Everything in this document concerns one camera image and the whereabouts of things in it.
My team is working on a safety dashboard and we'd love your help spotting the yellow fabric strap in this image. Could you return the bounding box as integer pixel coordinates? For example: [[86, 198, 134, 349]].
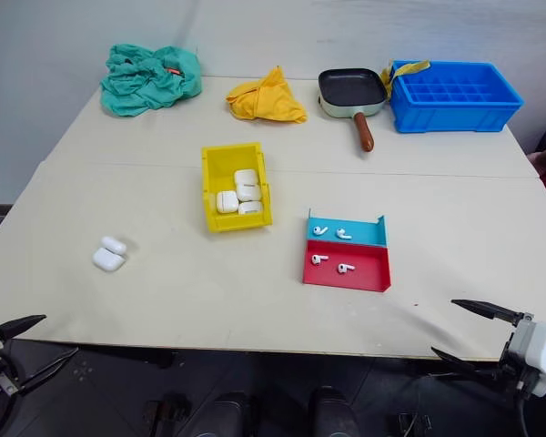
[[379, 59, 431, 100]]

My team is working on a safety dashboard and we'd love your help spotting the blue shallow tray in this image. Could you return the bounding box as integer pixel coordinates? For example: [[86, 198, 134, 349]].
[[306, 208, 387, 249]]

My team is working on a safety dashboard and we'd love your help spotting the yellow plastic bin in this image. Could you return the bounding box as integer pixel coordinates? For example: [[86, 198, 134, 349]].
[[201, 142, 274, 235]]

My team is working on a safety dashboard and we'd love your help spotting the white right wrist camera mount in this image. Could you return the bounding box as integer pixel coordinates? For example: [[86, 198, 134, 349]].
[[509, 320, 546, 398]]

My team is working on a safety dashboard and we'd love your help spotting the red shallow tray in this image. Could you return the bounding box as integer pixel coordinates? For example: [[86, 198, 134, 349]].
[[302, 239, 392, 293]]

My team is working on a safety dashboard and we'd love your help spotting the dark rounded shape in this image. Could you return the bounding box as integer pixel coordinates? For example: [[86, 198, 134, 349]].
[[308, 385, 361, 437], [199, 391, 252, 437]]

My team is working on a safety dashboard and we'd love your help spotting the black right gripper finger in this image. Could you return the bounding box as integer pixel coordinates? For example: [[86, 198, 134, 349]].
[[450, 299, 524, 327], [430, 346, 506, 377]]

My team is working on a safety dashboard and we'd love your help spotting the square pan with wooden handle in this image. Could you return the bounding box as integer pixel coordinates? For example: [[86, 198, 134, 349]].
[[318, 67, 388, 154]]

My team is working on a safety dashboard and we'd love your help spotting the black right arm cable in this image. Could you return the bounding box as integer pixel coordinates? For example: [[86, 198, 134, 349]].
[[517, 394, 530, 437]]

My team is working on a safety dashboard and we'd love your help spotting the blue plastic divided crate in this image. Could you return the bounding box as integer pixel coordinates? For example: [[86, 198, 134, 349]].
[[388, 59, 525, 135]]

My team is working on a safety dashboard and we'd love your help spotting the yellow folded cloth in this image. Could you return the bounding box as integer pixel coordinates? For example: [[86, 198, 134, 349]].
[[225, 66, 308, 124]]

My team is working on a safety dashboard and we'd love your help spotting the green crumpled cloth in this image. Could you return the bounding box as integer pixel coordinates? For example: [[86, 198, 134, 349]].
[[99, 43, 203, 117]]

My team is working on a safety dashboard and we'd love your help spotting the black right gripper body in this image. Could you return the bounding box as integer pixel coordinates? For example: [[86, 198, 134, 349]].
[[500, 311, 541, 398]]

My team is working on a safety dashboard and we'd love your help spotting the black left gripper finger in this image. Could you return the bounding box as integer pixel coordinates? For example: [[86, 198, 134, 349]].
[[16, 347, 80, 395], [0, 313, 47, 341]]

